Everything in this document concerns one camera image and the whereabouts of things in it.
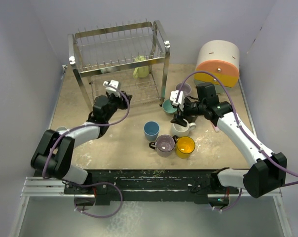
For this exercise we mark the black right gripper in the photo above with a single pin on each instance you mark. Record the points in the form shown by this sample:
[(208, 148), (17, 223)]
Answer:
[(179, 121)]

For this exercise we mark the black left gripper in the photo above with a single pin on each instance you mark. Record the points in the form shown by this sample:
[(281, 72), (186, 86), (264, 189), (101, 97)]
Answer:
[(122, 104)]

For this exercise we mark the blue cup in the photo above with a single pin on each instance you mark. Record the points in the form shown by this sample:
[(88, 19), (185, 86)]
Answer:
[(151, 130)]

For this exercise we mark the light green mug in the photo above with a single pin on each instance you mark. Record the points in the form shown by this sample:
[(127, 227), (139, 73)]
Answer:
[(140, 72)]

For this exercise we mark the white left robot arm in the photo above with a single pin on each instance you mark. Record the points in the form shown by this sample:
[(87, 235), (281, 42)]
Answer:
[(54, 152)]

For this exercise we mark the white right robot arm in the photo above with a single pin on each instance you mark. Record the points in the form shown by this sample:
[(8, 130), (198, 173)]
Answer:
[(266, 167)]

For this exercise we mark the lilac mug near rack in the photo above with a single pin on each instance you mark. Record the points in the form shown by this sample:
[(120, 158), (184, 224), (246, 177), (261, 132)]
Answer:
[(186, 89)]

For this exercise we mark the steel two-tier dish rack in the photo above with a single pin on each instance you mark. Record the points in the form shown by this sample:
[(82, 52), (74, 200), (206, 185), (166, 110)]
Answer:
[(109, 53)]

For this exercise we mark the teal cup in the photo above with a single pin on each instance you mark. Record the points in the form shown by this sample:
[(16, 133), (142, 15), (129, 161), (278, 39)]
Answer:
[(168, 108)]

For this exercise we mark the pink marker pen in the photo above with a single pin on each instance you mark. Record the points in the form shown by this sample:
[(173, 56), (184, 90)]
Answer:
[(216, 128)]

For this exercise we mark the terracotta mug white inside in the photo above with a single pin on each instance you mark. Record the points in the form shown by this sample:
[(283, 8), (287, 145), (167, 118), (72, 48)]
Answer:
[(61, 129)]

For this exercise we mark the round cream drawer cabinet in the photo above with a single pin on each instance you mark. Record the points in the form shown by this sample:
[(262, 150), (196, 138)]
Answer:
[(220, 58)]

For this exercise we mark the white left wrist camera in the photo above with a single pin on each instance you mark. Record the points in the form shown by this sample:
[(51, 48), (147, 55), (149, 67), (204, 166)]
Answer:
[(112, 87)]

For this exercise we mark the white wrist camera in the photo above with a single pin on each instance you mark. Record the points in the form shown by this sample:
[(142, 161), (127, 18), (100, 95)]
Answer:
[(112, 87), (177, 99)]

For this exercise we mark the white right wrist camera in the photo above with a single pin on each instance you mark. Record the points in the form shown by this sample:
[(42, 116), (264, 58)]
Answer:
[(177, 99)]

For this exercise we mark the yellow mug black handle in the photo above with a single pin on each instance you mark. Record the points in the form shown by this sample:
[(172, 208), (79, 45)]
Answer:
[(184, 146)]

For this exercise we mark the lilac mug black handle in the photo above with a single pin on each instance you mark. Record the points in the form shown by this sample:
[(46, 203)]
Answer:
[(164, 145)]

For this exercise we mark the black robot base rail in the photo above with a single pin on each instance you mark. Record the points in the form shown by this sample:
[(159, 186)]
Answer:
[(170, 185)]

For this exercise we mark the aluminium frame rail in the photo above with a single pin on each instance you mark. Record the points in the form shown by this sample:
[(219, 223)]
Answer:
[(39, 187)]

